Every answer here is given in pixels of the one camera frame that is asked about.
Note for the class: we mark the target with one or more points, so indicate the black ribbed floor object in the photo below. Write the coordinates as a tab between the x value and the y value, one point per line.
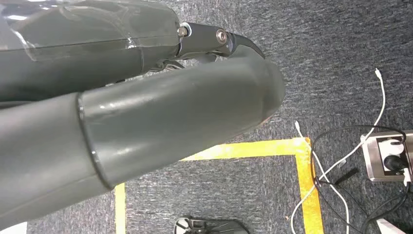
209	226

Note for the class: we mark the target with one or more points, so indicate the white flat box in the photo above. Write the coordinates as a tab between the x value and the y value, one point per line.
388	228

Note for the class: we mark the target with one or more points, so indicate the white plug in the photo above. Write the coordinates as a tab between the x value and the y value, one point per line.
390	147

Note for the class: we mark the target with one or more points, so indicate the short black stick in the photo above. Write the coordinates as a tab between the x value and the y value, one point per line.
347	176

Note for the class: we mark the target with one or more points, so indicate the silver floor socket box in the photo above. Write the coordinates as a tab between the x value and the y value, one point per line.
371	161

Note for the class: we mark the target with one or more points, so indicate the black plug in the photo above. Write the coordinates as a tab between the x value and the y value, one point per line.
393	163

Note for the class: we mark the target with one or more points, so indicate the yellow floor tape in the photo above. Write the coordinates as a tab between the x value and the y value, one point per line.
309	206

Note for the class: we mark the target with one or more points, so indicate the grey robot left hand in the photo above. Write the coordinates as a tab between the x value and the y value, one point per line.
161	122

